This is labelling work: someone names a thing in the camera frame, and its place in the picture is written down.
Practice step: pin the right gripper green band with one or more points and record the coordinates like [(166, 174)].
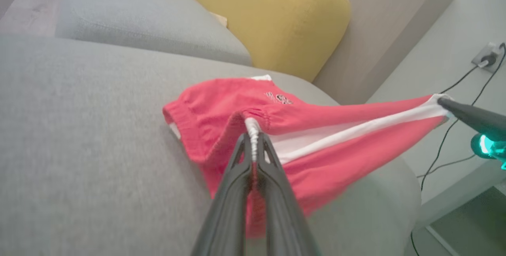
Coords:
[(492, 149)]

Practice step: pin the white wall socket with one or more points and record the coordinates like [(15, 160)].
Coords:
[(480, 56)]

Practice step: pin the grey sofa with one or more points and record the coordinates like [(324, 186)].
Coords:
[(79, 149)]

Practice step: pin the red shorts with white stripes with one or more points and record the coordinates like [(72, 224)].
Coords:
[(316, 157)]

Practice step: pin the yellow sofa back cushion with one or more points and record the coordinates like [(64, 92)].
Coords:
[(276, 18)]

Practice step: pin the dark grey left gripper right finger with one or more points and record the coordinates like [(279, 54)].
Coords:
[(282, 216)]

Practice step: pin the grey-beige sofa armrest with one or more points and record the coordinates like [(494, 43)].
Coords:
[(387, 18)]

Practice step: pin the small grey sofa seat cushion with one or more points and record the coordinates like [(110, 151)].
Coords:
[(150, 14)]

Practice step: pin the beige sofa label tag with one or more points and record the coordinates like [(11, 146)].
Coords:
[(220, 19)]

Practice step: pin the black power plug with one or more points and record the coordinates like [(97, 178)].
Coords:
[(491, 59)]

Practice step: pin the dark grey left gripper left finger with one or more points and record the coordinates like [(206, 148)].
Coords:
[(227, 208)]

